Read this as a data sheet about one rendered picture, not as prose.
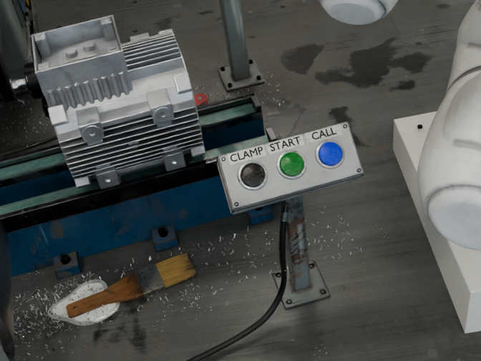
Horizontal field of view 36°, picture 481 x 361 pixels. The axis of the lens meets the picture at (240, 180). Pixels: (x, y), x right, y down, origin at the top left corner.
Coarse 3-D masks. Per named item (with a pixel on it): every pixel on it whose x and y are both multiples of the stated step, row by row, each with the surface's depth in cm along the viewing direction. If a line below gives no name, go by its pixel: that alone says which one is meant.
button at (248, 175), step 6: (246, 168) 90; (252, 168) 91; (258, 168) 91; (240, 174) 91; (246, 174) 90; (252, 174) 90; (258, 174) 90; (264, 174) 91; (246, 180) 90; (252, 180) 90; (258, 180) 90; (252, 186) 90
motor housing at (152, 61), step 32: (128, 64) 105; (160, 64) 105; (128, 96) 105; (192, 96) 106; (64, 128) 104; (128, 128) 104; (160, 128) 105; (192, 128) 107; (96, 160) 106; (128, 160) 108; (160, 160) 110
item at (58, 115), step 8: (160, 32) 112; (176, 80) 104; (184, 80) 104; (176, 88) 104; (184, 88) 104; (192, 88) 104; (56, 112) 102; (64, 112) 102; (56, 120) 102; (64, 120) 102; (192, 152) 112; (200, 152) 112; (88, 176) 110; (80, 184) 110; (88, 184) 110
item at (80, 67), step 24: (72, 24) 107; (96, 24) 107; (48, 48) 106; (72, 48) 104; (96, 48) 105; (120, 48) 101; (48, 72) 100; (72, 72) 100; (96, 72) 101; (120, 72) 102; (48, 96) 102; (72, 96) 103; (96, 96) 104
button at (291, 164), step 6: (288, 156) 91; (294, 156) 91; (300, 156) 91; (282, 162) 91; (288, 162) 91; (294, 162) 91; (300, 162) 91; (282, 168) 91; (288, 168) 91; (294, 168) 91; (300, 168) 91; (288, 174) 91; (294, 174) 91
